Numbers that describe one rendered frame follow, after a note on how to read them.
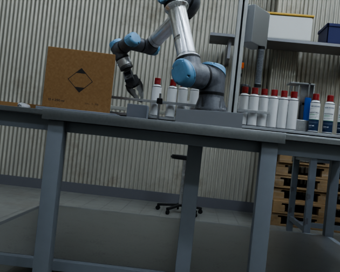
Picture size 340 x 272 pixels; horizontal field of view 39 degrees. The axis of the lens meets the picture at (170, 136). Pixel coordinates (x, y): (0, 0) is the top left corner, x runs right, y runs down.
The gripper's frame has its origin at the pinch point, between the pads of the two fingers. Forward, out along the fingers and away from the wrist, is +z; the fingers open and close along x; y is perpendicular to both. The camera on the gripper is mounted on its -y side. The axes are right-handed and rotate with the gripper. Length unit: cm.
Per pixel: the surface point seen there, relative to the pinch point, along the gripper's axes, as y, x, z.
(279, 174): 245, -87, 100
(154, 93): -1.8, -8.3, 0.1
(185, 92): -1.6, -23.5, 6.3
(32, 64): 330, 125, -137
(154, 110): -1.9, -4.3, 8.4
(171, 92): -1.8, -16.9, 3.4
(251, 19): -17, -67, -12
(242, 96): -2, -50, 21
